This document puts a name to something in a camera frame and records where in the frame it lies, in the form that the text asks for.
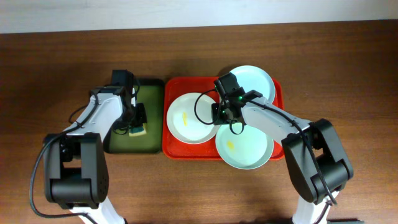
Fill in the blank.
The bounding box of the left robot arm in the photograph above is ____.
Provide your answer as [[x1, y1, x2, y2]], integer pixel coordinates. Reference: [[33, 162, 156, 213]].
[[42, 84, 138, 223]]

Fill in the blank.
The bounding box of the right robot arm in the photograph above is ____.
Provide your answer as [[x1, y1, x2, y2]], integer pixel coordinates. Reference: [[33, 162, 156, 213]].
[[214, 90, 354, 223]]

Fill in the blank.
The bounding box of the light green plate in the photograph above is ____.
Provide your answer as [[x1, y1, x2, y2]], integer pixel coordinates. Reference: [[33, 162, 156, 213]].
[[215, 123, 274, 170]]

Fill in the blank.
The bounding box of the dark green tray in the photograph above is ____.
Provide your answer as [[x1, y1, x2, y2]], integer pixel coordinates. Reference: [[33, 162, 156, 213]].
[[105, 78, 164, 154]]

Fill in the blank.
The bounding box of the light blue plate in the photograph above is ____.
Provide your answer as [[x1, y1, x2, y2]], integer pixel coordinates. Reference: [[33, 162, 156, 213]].
[[230, 65, 276, 103]]

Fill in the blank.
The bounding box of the green yellow sponge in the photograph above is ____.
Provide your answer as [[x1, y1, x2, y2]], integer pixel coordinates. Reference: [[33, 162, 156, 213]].
[[129, 123, 147, 137]]

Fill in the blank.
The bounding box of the white plate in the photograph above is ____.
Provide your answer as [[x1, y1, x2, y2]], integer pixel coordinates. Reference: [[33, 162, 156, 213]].
[[166, 93, 220, 144]]

